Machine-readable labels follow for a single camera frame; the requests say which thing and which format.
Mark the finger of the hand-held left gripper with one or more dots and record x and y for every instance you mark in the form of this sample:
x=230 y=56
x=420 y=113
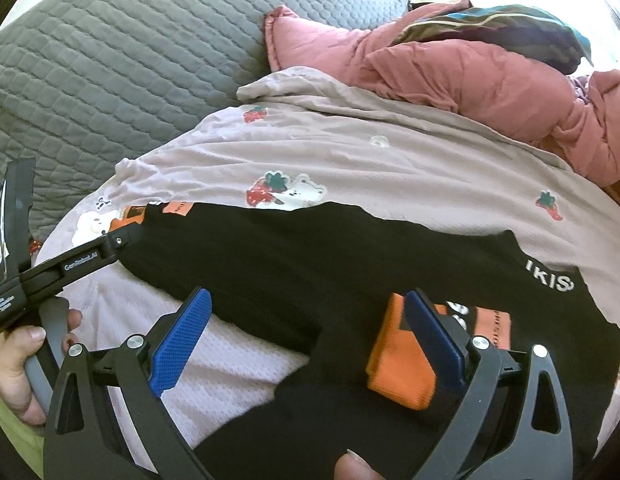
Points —
x=90 y=257

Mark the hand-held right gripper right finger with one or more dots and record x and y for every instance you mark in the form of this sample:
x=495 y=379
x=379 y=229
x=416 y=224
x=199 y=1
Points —
x=432 y=340

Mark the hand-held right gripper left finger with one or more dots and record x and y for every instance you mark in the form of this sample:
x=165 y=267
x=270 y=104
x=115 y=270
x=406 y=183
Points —
x=182 y=345

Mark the black sock orange cuff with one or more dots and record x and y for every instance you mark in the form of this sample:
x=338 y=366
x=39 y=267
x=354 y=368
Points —
x=315 y=270
x=400 y=360

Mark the person's left hand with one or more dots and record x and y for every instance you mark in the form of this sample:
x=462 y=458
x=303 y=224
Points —
x=12 y=375

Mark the person's right hand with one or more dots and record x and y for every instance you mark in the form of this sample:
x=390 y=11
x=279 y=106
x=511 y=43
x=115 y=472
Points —
x=357 y=467

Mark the pink strawberry printed bed sheet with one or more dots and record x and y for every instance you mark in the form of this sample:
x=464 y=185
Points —
x=390 y=170

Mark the grey quilted pillow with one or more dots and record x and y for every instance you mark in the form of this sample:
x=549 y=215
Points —
x=130 y=70

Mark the pink duvet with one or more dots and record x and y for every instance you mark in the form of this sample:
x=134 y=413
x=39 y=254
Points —
x=465 y=70

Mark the dark striped cloth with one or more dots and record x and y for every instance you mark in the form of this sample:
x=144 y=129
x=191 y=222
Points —
x=490 y=30

